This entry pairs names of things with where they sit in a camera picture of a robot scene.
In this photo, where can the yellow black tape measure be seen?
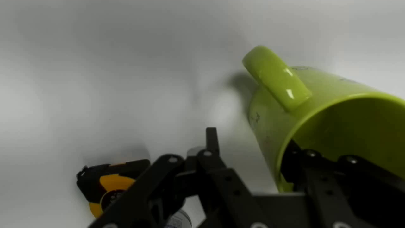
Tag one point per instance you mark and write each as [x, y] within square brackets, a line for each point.
[113, 182]

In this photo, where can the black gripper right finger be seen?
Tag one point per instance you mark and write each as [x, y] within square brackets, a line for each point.
[333, 185]

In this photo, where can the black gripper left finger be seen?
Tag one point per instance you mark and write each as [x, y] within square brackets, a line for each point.
[219, 181]

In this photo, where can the lime green plastic mug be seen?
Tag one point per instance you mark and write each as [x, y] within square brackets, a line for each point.
[337, 121]

